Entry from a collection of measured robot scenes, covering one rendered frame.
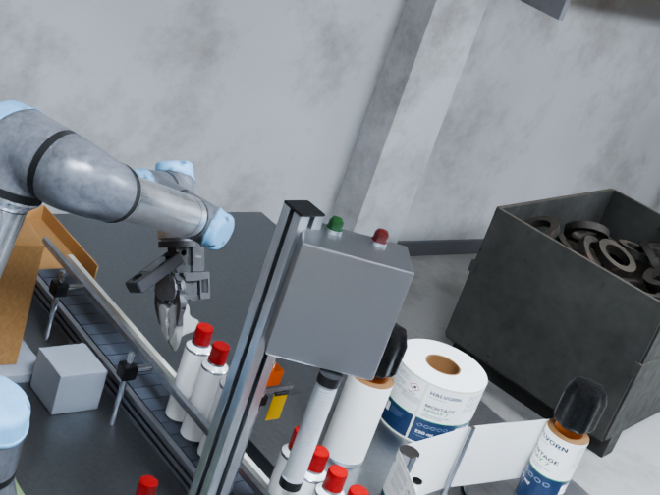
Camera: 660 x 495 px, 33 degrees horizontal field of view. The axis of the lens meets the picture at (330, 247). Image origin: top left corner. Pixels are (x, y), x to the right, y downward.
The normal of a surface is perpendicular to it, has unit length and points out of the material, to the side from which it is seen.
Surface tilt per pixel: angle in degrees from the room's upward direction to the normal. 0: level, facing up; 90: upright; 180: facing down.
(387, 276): 90
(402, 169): 90
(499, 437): 90
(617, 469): 0
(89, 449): 0
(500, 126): 90
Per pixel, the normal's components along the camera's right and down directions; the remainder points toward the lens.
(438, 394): -0.16, 0.36
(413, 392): -0.58, 0.15
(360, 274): 0.04, 0.42
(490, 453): 0.50, 0.49
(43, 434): 0.31, -0.87
